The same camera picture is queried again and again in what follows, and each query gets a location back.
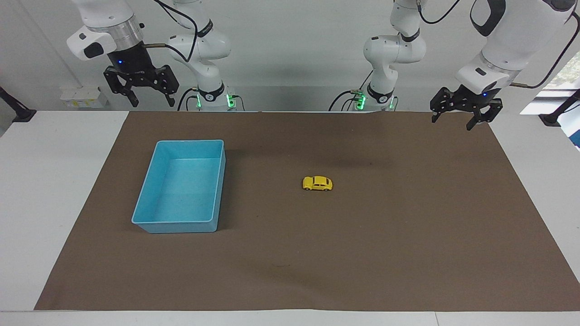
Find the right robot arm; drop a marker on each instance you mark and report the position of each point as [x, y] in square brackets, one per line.
[206, 45]

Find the blue plastic bin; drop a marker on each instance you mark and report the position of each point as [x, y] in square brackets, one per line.
[186, 190]

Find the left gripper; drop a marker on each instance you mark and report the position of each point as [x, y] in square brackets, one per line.
[476, 100]

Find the yellow toy beetle car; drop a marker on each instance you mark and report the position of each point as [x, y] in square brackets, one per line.
[317, 183]

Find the white wall socket box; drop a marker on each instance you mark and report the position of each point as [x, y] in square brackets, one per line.
[84, 97]

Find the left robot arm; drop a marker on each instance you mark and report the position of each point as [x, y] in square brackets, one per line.
[516, 31]

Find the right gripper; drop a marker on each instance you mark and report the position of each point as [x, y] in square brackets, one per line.
[131, 59]

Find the black stand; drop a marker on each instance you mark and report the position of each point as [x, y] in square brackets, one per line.
[16, 108]
[559, 113]

